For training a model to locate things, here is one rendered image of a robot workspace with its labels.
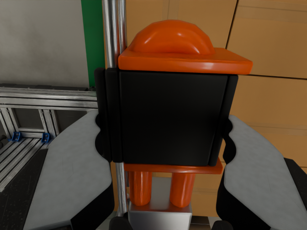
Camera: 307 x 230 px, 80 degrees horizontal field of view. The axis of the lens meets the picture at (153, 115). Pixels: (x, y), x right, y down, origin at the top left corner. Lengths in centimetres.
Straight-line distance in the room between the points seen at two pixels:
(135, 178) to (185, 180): 4
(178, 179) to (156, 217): 5
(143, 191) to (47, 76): 129
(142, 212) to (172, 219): 3
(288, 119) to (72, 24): 118
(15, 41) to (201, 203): 142
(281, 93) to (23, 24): 136
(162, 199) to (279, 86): 67
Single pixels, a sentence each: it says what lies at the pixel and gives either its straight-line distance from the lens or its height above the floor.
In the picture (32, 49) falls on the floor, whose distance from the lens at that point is 141.
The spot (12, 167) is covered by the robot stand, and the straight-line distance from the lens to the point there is 122.
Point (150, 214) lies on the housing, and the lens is 20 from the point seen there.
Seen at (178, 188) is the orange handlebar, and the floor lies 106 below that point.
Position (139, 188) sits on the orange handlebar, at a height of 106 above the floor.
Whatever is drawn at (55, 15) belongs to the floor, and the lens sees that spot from 131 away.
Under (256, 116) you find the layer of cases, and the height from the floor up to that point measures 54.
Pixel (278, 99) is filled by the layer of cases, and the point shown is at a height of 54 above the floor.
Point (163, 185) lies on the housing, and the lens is 21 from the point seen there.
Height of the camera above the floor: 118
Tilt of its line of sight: 62 degrees down
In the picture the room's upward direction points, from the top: 178 degrees counter-clockwise
